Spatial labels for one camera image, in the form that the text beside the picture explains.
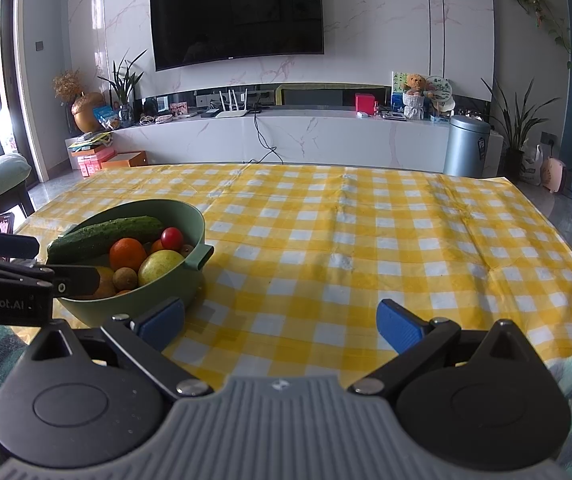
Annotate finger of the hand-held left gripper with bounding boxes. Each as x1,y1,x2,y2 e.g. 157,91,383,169
0,227,41,261
0,252,101,297

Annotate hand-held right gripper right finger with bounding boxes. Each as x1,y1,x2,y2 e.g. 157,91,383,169
348,299,541,395

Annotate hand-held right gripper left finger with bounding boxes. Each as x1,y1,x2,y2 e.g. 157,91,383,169
21,297,213,400

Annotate brown mango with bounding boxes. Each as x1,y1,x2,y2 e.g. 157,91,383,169
78,266,117,301

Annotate green plastic colander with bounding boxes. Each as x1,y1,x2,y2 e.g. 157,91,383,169
46,199,215,328

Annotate green cucumber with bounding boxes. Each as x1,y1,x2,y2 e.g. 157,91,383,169
47,215,164,264

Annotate yellow-green pear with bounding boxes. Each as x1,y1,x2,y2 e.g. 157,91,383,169
137,250,187,288

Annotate red cherry tomato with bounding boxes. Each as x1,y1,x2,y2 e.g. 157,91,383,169
161,227,183,252

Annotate yellow checked tablecloth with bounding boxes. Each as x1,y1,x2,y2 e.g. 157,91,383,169
13,162,572,391

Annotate pink boxes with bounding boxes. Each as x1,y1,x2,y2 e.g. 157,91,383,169
77,147,117,177

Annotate stack of colourful papers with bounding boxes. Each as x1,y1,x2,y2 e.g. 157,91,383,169
68,131,114,153

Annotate orange box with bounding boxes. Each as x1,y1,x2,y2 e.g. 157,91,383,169
101,151,147,170

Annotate gold vase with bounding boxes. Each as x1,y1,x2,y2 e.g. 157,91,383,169
71,91,107,133

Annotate blue snack packet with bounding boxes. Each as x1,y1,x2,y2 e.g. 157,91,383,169
92,106,122,131

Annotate dried yellow flowers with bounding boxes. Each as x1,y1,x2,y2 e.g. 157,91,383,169
52,70,83,103

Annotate silver trash can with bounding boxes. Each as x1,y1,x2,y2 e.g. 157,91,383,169
443,115,491,178

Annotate leafy plant in glass vase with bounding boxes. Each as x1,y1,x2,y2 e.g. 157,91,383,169
97,50,147,128

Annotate white marble television cabinet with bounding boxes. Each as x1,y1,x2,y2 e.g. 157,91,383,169
111,110,504,177

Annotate tall potted plant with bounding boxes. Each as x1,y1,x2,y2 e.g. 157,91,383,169
480,77,549,183

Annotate white plastic bag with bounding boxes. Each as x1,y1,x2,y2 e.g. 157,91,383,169
520,144,544,186

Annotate pink fan heater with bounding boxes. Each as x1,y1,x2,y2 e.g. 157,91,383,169
540,156,569,193

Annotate white router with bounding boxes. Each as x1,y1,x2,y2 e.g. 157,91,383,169
215,88,251,118

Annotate white woven basket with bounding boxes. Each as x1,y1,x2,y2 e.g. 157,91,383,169
402,91,425,121

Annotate blue green picture card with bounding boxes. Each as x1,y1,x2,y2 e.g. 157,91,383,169
392,71,409,110

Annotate round printed hand fan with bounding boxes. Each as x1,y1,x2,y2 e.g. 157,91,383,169
425,76,454,102

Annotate brown teddy bear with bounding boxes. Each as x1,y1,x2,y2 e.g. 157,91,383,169
403,74,429,96

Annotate black curved television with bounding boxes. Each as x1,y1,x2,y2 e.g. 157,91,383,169
149,0,325,72

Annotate hanging vine plant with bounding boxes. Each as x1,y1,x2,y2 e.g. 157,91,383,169
503,0,572,111

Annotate black cable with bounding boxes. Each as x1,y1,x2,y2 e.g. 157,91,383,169
252,112,283,164

